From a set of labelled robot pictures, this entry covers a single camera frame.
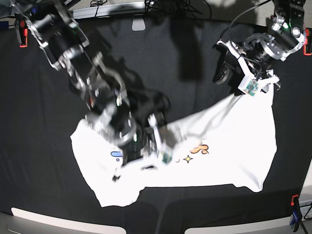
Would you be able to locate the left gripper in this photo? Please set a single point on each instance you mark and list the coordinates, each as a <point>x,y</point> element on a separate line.
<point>234,62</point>

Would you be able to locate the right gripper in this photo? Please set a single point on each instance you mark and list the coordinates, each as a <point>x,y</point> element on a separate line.
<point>129,135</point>

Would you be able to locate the white printed t-shirt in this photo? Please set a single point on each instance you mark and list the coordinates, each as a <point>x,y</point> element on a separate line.
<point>232,142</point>

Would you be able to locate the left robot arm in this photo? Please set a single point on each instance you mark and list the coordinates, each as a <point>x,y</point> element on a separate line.
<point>285,36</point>

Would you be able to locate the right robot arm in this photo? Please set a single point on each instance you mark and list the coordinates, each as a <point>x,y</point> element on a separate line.
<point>67,47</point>

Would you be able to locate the red clamp top right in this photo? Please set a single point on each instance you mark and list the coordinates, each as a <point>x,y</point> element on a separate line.
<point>307,48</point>

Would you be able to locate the grey cloth clip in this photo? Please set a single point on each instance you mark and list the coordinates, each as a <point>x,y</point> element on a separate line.
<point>138,24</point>

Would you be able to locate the black table cloth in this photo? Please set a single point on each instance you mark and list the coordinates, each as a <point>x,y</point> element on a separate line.
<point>38,113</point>

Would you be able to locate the red black clamp left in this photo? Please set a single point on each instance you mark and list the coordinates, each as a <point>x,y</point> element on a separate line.
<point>21,29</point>

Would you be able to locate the red blue clamp bottom right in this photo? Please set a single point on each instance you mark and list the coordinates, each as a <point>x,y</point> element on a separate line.
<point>296,213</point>

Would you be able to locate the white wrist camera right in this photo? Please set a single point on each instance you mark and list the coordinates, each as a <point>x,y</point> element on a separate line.
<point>161,142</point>

